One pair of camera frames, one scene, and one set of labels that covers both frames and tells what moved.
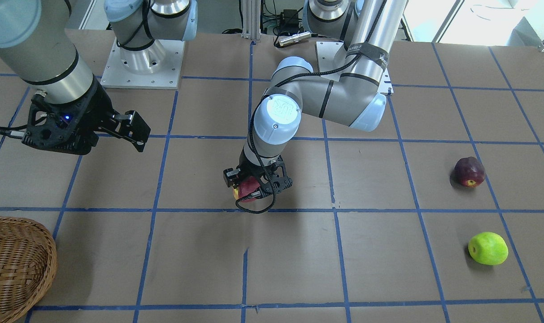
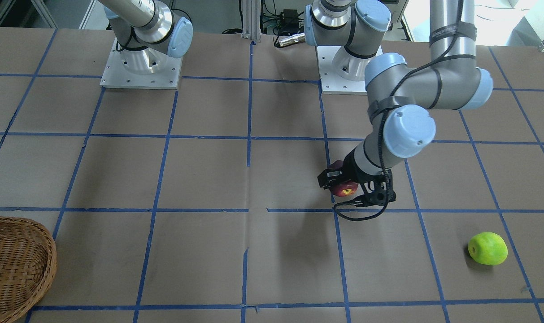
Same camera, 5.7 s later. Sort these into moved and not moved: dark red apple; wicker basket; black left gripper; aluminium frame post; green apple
Moved: dark red apple; black left gripper
Not moved: aluminium frame post; wicker basket; green apple
